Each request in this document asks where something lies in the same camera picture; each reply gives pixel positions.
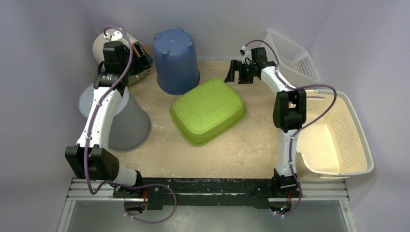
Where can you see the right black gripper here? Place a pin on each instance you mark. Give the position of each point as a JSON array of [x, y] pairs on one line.
[[241, 72]]

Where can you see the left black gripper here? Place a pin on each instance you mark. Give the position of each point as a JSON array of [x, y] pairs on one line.
[[144, 62]]

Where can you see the blue plastic bucket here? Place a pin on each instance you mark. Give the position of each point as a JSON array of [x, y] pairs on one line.
[[175, 60]]

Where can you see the green plastic tray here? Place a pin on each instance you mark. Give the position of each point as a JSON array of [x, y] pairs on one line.
[[207, 111]]

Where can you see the small white perforated basket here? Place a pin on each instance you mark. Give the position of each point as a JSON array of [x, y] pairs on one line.
[[295, 62]]

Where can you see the grey plastic bucket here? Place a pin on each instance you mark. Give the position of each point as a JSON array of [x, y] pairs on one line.
[[120, 123]]

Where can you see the large cream laundry basket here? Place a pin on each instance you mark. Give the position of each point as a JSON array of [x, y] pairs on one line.
[[334, 146]]

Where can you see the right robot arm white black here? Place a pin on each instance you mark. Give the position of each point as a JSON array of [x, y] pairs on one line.
[[290, 107]]

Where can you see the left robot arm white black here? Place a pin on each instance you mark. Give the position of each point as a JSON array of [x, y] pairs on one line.
[[97, 163]]

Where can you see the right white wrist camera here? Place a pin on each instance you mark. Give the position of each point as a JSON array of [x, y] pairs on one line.
[[246, 55]]

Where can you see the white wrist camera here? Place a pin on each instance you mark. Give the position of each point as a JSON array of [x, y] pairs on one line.
[[113, 35], [246, 55]]

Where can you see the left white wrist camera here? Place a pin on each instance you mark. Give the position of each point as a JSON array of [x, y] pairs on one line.
[[113, 35]]

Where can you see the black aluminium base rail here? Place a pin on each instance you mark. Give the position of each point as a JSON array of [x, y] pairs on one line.
[[157, 193]]

